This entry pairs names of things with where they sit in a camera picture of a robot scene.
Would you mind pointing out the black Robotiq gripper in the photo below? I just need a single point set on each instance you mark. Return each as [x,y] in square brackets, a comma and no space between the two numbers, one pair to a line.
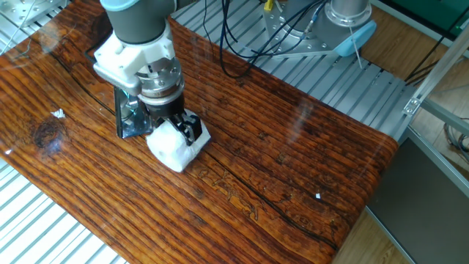
[166,108]

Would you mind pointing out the white toilet paper roll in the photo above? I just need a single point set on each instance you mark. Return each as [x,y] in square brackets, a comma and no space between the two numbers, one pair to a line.
[168,150]

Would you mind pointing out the metal roll holder base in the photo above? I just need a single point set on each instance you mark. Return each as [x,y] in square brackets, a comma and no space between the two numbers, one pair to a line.
[132,124]

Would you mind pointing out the wood-grain table cover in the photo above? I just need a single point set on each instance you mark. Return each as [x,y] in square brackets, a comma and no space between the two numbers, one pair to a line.
[256,154]

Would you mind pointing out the white tissue scrap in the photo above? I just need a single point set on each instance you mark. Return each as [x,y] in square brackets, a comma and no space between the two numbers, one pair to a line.
[58,114]

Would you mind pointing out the yellow clip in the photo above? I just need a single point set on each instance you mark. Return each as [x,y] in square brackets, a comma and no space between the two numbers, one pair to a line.
[268,5]

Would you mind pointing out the perforated aluminium plate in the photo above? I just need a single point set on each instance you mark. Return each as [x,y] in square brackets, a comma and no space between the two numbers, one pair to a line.
[22,9]

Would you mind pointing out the white zip tie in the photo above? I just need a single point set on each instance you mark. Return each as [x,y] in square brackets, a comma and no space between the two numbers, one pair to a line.
[355,47]

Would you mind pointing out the grey floor mat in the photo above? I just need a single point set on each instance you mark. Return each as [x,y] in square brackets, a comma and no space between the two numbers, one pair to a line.
[421,220]

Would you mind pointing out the green workbench top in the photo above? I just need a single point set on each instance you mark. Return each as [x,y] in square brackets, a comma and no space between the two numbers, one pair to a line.
[432,11]

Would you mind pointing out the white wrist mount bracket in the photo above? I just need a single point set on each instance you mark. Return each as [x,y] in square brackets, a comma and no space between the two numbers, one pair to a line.
[124,58]

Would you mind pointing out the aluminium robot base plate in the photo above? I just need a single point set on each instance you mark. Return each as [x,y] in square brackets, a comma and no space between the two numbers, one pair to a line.
[286,49]

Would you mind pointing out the aluminium frame post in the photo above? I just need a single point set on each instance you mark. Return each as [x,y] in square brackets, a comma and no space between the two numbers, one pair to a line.
[436,73]

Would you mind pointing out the aluminium frame rail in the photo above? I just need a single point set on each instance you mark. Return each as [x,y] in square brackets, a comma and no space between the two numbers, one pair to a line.
[447,115]
[439,165]

